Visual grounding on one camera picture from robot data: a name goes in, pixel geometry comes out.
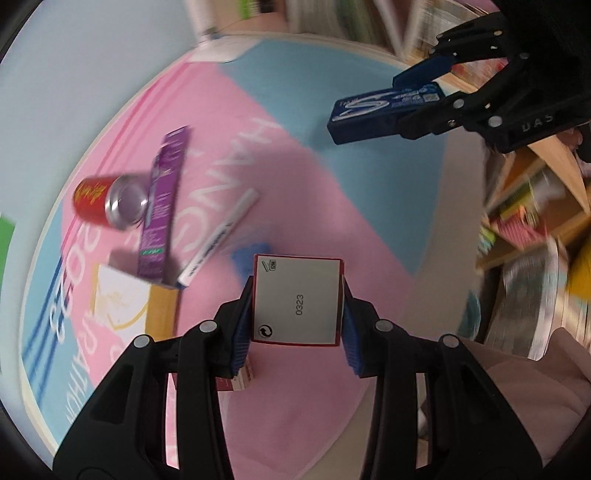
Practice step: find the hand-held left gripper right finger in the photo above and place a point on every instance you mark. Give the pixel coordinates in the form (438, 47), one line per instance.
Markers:
(351, 332)

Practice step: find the blurred row of books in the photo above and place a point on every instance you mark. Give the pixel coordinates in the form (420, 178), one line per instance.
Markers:
(369, 23)

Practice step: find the wooden bookshelf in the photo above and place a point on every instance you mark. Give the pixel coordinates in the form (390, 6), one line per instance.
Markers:
(545, 157)

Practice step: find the red drink can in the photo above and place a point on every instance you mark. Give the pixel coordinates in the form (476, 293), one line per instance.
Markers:
(92, 198)

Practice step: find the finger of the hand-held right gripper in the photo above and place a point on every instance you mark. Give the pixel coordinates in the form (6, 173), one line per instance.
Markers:
(455, 110)
(420, 71)

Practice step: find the white red-edged carton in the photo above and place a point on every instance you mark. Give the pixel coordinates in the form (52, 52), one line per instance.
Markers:
(295, 300)

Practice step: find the green object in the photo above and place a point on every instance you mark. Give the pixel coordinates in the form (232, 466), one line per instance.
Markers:
(5, 254)

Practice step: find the purple box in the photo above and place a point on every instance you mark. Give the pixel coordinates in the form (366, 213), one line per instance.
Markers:
(161, 207)

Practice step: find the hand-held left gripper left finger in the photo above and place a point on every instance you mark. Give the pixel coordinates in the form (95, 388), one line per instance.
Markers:
(242, 323)

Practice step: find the white marker pen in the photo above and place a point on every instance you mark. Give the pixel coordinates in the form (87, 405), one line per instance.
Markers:
(217, 240)

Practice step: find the small red white box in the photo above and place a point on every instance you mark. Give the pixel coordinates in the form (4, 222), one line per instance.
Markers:
(240, 381)

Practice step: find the yellow cushion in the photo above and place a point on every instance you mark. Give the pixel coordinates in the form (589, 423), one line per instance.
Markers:
(581, 272)

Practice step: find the white gold box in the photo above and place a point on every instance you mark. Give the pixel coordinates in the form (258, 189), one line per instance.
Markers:
(120, 295)

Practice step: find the person's pink clothed leg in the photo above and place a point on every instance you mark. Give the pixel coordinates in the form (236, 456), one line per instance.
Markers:
(531, 392)

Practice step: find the dark blue box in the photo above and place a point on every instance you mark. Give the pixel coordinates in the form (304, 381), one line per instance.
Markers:
(364, 115)

